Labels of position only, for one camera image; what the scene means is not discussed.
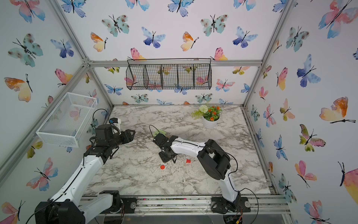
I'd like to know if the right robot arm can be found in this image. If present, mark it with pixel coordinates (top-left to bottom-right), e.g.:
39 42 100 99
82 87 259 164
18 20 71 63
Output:
153 133 251 214

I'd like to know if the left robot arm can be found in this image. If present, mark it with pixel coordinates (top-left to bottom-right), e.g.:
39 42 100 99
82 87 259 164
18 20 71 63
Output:
33 124 135 224

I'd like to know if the potted flower plant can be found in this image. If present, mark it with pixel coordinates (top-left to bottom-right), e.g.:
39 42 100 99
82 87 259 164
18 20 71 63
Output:
191 105 222 129

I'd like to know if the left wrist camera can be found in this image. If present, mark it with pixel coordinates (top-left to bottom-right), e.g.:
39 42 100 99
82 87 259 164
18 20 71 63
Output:
109 118 121 134

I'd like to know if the white mesh wall basket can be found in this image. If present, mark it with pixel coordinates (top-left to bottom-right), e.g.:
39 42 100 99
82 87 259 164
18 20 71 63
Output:
36 92 98 147

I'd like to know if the black wire wall basket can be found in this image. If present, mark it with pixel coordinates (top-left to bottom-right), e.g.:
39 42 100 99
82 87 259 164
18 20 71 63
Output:
125 58 212 90

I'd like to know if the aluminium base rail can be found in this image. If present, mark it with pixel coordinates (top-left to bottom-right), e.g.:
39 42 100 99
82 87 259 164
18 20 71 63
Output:
99 194 291 217

